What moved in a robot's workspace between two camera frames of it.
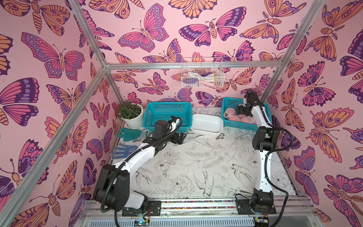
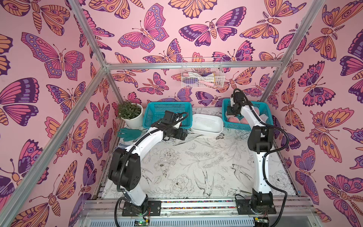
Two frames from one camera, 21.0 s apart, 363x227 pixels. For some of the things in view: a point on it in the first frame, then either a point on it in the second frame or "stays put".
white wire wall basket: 202,72 stays put
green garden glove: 129,135 stays put
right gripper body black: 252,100 -> 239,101
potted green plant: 132,113 stays put
